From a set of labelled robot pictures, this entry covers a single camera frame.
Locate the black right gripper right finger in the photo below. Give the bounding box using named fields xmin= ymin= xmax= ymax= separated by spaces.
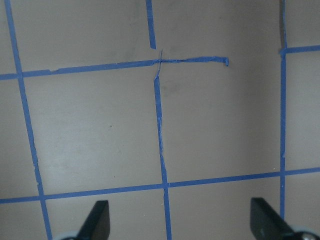
xmin=250 ymin=197 xmax=301 ymax=240

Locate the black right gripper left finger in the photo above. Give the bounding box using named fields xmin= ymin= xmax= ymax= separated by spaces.
xmin=76 ymin=200 xmax=111 ymax=240

